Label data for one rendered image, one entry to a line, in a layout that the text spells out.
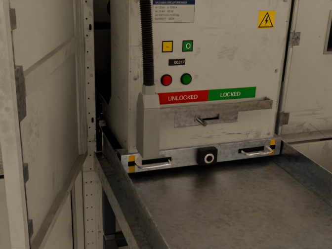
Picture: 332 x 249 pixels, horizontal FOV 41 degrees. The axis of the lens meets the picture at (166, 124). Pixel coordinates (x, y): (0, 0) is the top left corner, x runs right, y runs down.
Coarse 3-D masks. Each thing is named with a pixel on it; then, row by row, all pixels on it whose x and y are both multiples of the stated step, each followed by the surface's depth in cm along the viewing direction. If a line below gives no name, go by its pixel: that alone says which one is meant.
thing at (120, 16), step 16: (112, 0) 134; (128, 0) 117; (112, 16) 136; (128, 16) 118; (288, 16) 133; (112, 32) 138; (128, 32) 119; (112, 48) 139; (128, 48) 121; (112, 64) 141; (128, 64) 122; (112, 80) 143; (128, 80) 124; (112, 96) 146; (128, 96) 126; (112, 112) 148; (128, 112) 127; (112, 128) 150; (128, 128) 129; (128, 144) 131
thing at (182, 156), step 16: (208, 144) 140; (224, 144) 140; (240, 144) 142; (256, 144) 144; (128, 160) 131; (144, 160) 133; (160, 160) 135; (176, 160) 136; (192, 160) 138; (224, 160) 142
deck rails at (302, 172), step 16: (288, 144) 145; (112, 160) 138; (272, 160) 148; (288, 160) 145; (304, 160) 137; (128, 176) 120; (304, 176) 138; (320, 176) 131; (128, 192) 121; (320, 192) 129; (144, 208) 106; (144, 224) 108; (160, 240) 96
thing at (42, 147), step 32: (0, 0) 73; (32, 0) 95; (64, 0) 122; (0, 32) 74; (32, 32) 96; (64, 32) 123; (0, 64) 76; (32, 64) 97; (64, 64) 125; (0, 96) 78; (32, 96) 98; (64, 96) 126; (0, 128) 80; (32, 128) 99; (64, 128) 128; (32, 160) 100; (64, 160) 130; (32, 192) 101; (64, 192) 125; (32, 224) 94
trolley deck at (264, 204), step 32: (96, 160) 146; (256, 160) 149; (160, 192) 126; (192, 192) 127; (224, 192) 128; (256, 192) 128; (288, 192) 129; (128, 224) 110; (160, 224) 111; (192, 224) 112; (224, 224) 112; (256, 224) 113; (288, 224) 113; (320, 224) 114
